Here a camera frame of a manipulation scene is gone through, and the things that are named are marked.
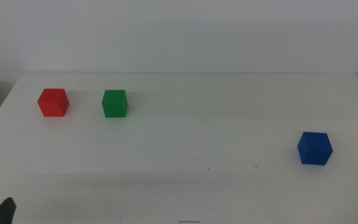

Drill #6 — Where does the red cube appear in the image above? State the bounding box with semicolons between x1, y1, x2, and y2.
37;88;70;118

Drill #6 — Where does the blue cube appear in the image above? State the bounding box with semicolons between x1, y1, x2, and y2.
296;131;334;166

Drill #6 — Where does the green cube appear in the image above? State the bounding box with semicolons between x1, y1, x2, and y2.
101;89;129;119

